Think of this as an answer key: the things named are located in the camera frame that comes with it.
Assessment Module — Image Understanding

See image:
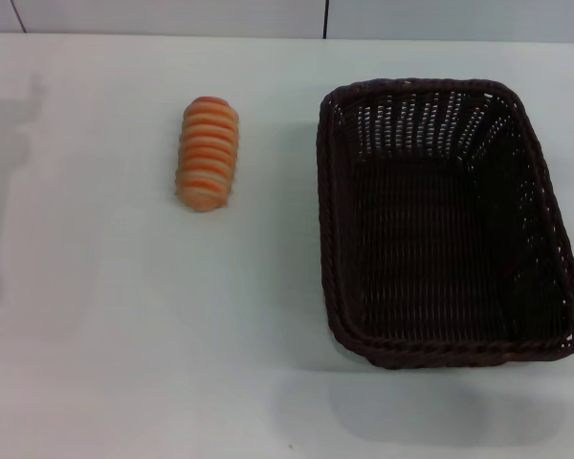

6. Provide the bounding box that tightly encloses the dark brown wicker basket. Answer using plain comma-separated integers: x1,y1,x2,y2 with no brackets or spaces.
317,76,574,370

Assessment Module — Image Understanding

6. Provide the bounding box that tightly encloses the orange striped bread roll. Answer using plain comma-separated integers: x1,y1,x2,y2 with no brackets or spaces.
173,95,241,212

